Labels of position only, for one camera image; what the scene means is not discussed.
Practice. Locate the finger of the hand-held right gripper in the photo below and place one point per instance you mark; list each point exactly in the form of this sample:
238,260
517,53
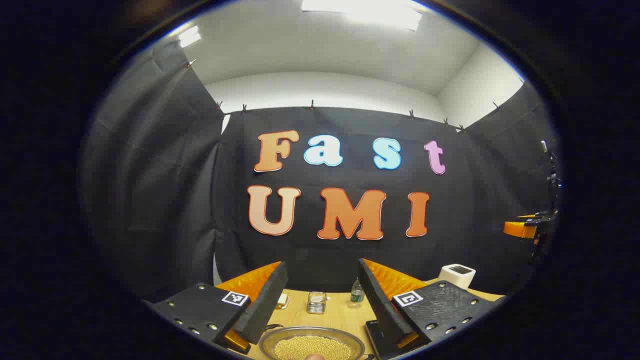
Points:
519,229

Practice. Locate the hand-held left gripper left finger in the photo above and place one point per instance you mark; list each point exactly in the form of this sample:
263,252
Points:
267,305

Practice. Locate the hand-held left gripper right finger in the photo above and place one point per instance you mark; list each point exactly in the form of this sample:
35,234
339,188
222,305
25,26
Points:
382,305

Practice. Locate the black induction cooktop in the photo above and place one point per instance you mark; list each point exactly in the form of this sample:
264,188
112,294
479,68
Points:
374,341

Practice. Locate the sandwich with lettuce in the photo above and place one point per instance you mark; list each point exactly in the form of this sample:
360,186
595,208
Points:
282,300

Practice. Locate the clear plastic water bottle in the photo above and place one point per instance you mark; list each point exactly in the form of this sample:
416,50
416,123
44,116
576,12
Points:
356,294

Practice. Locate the pile of yellow soybeans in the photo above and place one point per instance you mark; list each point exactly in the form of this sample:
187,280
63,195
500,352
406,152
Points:
312,348

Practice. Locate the white toaster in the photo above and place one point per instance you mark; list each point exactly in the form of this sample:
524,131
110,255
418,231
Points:
457,276

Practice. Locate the black backdrop cloth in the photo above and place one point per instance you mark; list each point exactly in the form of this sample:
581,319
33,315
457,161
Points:
165,190

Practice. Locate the ceiling light panel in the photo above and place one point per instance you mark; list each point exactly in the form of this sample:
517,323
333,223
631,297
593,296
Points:
189,36
370,11

